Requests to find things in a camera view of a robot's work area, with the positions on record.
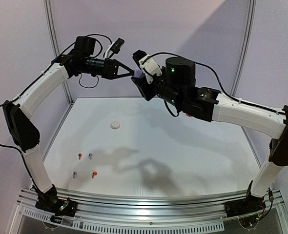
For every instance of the aluminium corner post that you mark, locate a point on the aluminium corner post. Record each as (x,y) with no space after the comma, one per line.
(54,43)
(245,45)

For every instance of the red earbud front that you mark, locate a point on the red earbud front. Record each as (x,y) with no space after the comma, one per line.
(94,174)

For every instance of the aluminium front rail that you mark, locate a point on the aluminium front rail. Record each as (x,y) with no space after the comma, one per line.
(108,214)

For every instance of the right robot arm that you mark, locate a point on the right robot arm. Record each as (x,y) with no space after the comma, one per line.
(175,85)

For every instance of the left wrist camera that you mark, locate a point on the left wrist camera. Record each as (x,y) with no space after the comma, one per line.
(114,48)

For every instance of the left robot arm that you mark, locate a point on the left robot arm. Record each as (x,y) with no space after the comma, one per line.
(80,60)

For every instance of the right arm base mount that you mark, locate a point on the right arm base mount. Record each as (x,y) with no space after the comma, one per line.
(244,206)

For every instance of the left aluminium corner post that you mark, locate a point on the left aluminium corner post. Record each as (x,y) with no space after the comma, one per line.
(54,43)

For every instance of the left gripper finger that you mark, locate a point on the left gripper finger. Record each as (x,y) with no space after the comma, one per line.
(124,75)
(123,69)

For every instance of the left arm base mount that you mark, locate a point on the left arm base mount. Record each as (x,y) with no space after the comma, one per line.
(56,205)

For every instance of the purple charging case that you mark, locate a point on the purple charging case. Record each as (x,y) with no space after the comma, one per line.
(138,74)

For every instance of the right aluminium corner post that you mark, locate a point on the right aluminium corner post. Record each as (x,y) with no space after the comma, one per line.
(245,45)

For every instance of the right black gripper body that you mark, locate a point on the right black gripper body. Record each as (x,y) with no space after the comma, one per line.
(144,87)

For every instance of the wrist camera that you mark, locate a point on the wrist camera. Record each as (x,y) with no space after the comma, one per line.
(147,65)
(114,48)

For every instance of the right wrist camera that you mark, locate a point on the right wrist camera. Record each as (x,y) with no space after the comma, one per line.
(147,65)

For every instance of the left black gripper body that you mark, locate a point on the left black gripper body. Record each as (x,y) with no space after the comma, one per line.
(107,69)

